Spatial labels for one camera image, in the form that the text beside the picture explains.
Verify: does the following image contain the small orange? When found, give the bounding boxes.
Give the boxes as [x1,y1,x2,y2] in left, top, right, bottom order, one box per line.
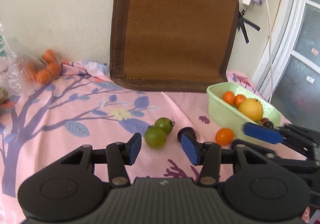
[215,128,235,146]

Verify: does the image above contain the dark purple plum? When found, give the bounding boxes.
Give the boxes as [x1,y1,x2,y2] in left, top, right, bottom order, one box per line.
[177,127,197,143]

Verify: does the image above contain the green tomato front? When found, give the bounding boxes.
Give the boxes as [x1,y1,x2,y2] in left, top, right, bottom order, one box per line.
[144,126,167,149]

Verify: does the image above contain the green tomato with stem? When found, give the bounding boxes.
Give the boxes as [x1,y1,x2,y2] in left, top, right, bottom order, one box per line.
[153,117,175,135]

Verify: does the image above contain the dark plum in basket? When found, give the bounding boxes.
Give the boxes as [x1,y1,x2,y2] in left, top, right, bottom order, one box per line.
[261,118,274,129]

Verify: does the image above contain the large yellow citrus fruit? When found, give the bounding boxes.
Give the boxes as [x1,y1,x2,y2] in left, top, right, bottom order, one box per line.
[238,98,264,122]

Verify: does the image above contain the light green plastic basket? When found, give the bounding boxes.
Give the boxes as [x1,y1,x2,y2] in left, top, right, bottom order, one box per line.
[207,82,281,144]

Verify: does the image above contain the mandarin in basket right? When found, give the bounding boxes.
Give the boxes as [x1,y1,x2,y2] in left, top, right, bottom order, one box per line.
[234,94,246,107]

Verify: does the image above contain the mandarin in basket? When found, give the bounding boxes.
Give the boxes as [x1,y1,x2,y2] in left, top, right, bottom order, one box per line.
[234,94,246,107]
[222,91,235,106]

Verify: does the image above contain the mandarin in basket left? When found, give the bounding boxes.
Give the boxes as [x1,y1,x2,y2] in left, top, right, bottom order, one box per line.
[222,91,235,106]

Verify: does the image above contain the pink floral tablecloth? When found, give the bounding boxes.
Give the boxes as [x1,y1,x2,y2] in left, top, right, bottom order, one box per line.
[0,60,311,224]

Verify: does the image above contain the pile of small mandarins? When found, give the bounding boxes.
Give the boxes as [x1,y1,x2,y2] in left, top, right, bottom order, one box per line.
[22,49,62,85]

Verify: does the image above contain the black tape strips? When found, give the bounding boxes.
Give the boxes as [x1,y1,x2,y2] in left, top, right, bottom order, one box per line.
[237,8,260,44]

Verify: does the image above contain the brown woven seat cushion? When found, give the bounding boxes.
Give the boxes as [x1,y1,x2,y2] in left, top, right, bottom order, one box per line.
[110,0,239,92]

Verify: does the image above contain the clear plastic bag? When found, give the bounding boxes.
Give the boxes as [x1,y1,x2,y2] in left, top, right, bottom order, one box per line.
[0,22,61,97]

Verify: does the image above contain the white window frame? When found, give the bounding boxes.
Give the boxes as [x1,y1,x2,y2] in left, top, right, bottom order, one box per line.
[252,0,319,99]

